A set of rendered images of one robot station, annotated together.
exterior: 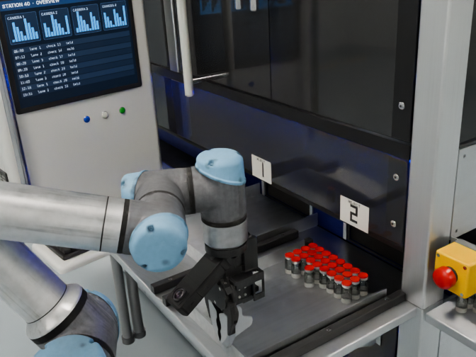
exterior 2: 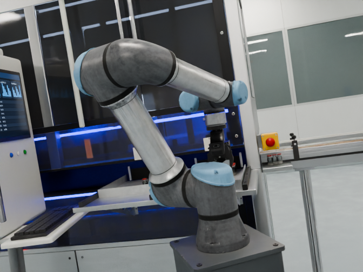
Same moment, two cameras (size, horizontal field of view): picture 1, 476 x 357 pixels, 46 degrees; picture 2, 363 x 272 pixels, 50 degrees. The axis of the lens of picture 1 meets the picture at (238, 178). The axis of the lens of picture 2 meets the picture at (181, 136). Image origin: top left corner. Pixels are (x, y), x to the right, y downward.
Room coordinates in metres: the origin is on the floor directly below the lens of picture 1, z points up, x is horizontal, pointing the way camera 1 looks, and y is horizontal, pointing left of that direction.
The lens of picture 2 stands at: (-0.06, 1.10, 1.18)
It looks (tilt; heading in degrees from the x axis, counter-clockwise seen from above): 3 degrees down; 315
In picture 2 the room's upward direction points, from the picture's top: 9 degrees counter-clockwise
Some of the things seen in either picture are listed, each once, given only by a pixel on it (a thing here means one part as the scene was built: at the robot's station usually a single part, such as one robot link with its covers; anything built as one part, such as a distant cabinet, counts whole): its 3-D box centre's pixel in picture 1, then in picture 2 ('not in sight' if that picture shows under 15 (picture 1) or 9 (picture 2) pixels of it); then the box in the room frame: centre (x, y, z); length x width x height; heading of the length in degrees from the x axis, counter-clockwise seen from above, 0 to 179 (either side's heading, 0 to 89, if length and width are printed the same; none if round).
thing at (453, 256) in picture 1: (462, 268); (270, 141); (0.88, -0.40, 1.00); 0.08 x 0.07 x 0.07; 122
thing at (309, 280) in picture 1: (309, 276); not in sight; (1.02, -0.14, 0.90); 0.02 x 0.02 x 0.05
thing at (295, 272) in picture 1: (296, 267); not in sight; (1.06, -0.12, 0.90); 0.02 x 0.02 x 0.05
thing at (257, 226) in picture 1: (235, 220); (140, 182); (1.32, 0.01, 0.90); 0.34 x 0.26 x 0.04; 122
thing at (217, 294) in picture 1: (231, 270); (219, 142); (0.83, 0.02, 1.05); 0.09 x 0.08 x 0.12; 122
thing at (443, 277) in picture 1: (445, 276); (270, 142); (0.86, -0.36, 0.99); 0.04 x 0.04 x 0.04; 32
